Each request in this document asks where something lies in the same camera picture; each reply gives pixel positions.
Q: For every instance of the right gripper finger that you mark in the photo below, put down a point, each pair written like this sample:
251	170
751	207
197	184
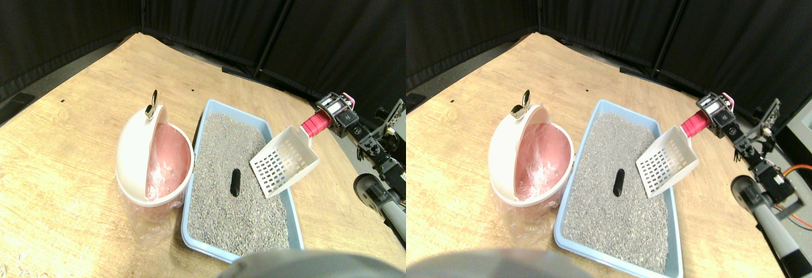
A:
712	105
332	105

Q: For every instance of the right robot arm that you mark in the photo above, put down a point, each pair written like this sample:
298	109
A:
387	218
771	227

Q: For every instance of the black curtain stand foot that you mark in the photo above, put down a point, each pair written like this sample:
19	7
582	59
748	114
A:
635	73
415	101
240	73
16	108

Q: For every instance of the white shelf unit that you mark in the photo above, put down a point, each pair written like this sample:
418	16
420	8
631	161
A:
807	119

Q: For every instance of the black lump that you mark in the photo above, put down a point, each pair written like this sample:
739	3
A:
235	183
619	183

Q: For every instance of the white bin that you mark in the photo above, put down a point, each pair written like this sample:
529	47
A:
133	157
507	157

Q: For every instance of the blue litter tray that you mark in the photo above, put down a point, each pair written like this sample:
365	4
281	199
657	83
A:
222	221
602	227

